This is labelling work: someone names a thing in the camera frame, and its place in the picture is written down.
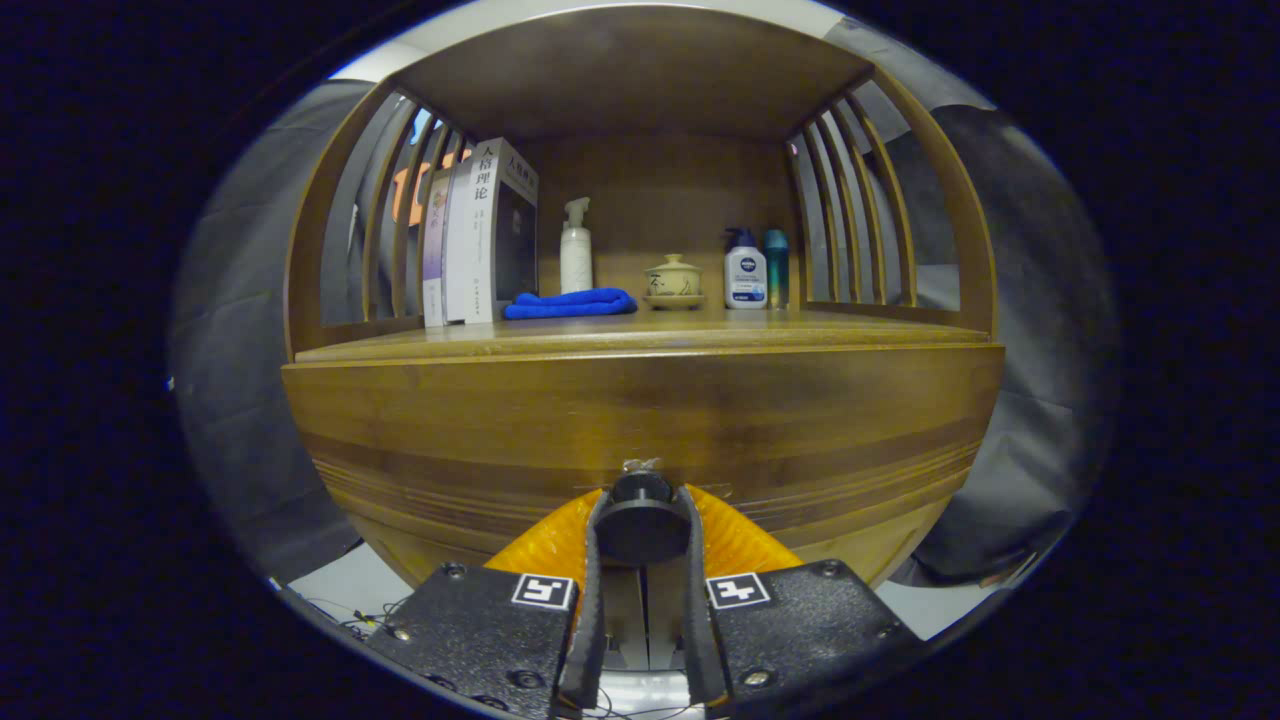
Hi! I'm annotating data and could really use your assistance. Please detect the white lotion bottle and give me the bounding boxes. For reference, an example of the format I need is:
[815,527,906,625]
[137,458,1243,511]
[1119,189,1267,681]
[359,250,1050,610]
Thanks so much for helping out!
[724,228,769,310]

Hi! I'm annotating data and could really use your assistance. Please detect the wooden drawer with black knob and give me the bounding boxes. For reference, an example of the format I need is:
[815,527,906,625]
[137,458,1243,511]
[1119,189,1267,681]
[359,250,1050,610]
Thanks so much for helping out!
[282,343,1005,593]

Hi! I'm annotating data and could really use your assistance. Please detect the teal bottle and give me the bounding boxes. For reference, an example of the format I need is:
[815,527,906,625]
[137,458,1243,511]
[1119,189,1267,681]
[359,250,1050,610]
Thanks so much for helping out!
[763,229,791,309]

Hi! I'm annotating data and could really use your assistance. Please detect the wooden countertop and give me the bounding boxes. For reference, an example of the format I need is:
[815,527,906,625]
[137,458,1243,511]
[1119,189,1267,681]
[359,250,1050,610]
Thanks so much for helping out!
[293,305,997,364]

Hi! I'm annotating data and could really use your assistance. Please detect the wooden cabinet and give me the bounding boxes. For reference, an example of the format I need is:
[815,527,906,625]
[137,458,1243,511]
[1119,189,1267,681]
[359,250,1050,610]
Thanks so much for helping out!
[282,5,1005,593]

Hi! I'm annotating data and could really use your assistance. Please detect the beige lidded teacup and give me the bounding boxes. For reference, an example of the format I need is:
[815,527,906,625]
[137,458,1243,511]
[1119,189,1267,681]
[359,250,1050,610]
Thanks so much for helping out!
[643,254,706,311]

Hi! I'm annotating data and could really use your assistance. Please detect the thin black cables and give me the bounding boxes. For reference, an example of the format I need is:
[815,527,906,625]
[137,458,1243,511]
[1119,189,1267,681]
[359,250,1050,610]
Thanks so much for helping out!
[305,595,406,641]

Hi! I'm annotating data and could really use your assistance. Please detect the white pump bottle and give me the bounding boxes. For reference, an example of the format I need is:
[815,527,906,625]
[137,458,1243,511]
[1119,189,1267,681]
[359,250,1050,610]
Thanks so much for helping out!
[560,197,595,295]

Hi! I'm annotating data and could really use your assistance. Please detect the blue folded cloth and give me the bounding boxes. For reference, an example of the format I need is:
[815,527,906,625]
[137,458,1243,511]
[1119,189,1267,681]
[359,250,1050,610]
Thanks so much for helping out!
[503,288,638,321]

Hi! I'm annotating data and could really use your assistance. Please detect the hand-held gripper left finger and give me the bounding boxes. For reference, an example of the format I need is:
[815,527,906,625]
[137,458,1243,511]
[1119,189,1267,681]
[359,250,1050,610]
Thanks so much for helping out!
[365,487,613,720]

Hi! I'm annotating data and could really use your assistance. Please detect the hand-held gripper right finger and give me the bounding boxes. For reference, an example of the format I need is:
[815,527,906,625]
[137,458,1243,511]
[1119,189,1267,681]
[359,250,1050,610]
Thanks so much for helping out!
[678,484,926,713]

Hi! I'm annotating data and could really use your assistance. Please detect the thin pale purple book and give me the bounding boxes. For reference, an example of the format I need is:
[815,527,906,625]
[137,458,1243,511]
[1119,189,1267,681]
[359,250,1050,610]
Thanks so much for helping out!
[422,165,453,328]

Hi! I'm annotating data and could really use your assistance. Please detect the thick white book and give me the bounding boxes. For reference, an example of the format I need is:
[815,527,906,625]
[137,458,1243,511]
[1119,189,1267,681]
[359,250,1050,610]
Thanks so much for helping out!
[445,138,541,324]

